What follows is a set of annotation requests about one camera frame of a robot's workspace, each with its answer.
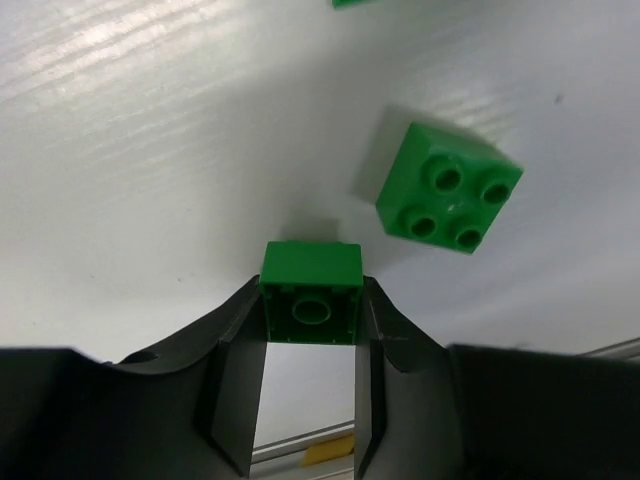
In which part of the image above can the green lego with holes bottom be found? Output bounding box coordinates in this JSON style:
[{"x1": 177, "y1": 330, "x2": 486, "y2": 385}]
[{"x1": 259, "y1": 240, "x2": 364, "y2": 345}]

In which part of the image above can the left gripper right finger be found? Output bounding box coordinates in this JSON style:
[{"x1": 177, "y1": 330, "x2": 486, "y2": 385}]
[{"x1": 353, "y1": 274, "x2": 640, "y2": 480}]

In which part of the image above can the green long lego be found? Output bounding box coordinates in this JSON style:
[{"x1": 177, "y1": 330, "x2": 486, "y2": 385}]
[{"x1": 331, "y1": 0, "x2": 371, "y2": 9}]

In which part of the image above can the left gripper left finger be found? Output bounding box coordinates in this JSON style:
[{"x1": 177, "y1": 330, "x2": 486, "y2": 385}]
[{"x1": 1, "y1": 279, "x2": 266, "y2": 479}]

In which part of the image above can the green small lego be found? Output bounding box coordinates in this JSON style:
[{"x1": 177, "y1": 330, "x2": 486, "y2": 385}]
[{"x1": 375, "y1": 121, "x2": 524, "y2": 254}]

